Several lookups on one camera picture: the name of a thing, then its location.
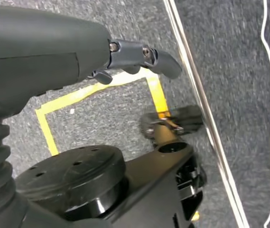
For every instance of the yellow floor tape square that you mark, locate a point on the yellow floor tape square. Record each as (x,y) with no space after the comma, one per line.
(158,94)

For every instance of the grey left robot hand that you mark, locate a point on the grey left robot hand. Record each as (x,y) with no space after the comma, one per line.
(30,53)

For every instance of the stainless steel workbench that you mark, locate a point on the stainless steel workbench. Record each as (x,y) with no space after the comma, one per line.
(204,107)

